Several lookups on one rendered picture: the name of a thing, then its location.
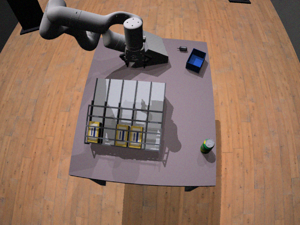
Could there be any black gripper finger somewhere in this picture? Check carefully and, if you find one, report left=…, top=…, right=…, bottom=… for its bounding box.
left=119, top=53, right=129, bottom=67
left=143, top=54, right=152, bottom=68

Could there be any yellow carton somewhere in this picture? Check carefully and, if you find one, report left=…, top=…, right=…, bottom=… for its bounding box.
left=87, top=121, right=102, bottom=143
left=129, top=126, right=143, bottom=149
left=115, top=124, right=130, bottom=147

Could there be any green drink can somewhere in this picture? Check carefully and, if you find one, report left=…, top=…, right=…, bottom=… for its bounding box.
left=200, top=139, right=214, bottom=154

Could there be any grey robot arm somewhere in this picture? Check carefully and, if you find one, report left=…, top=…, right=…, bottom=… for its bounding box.
left=39, top=0, right=146, bottom=53

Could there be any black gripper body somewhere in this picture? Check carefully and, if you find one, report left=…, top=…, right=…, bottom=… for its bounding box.
left=125, top=46, right=145, bottom=63

